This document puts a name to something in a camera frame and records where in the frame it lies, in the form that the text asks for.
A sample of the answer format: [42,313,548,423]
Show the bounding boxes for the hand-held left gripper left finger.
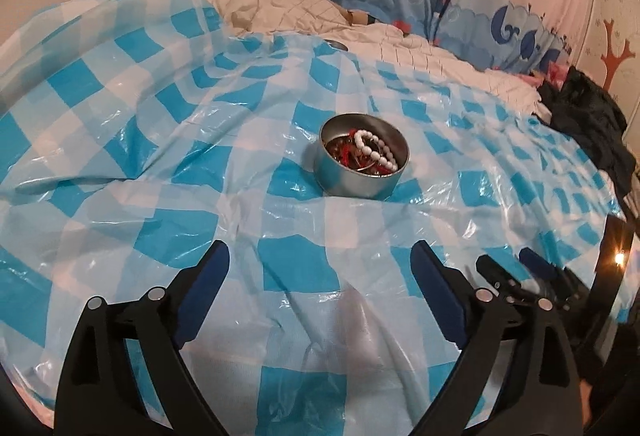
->
[54,240,232,436]

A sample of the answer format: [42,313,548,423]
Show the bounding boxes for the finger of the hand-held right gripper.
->
[518,247,588,317]
[475,255,538,304]

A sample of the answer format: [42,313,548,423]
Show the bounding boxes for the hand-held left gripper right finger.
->
[409,239,586,436]

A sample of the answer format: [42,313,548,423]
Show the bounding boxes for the round metal tin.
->
[312,113,409,201]

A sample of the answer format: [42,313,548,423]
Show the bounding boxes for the white bead bracelet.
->
[350,128,399,170]

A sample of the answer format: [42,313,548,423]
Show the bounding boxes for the red cord bracelet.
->
[325,130,392,178]

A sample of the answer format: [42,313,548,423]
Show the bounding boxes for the blue checkered plastic sheet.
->
[0,0,632,436]

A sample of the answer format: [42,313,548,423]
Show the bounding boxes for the dark clothes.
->
[536,66,637,199]

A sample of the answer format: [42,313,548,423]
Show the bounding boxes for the pink cloth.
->
[520,62,572,88]

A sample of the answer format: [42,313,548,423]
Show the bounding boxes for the brown and black object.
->
[346,8,377,27]

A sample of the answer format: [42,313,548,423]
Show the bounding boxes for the white striped quilt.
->
[192,0,543,114]

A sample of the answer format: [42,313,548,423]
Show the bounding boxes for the orange tree wall sticker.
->
[600,18,634,90]

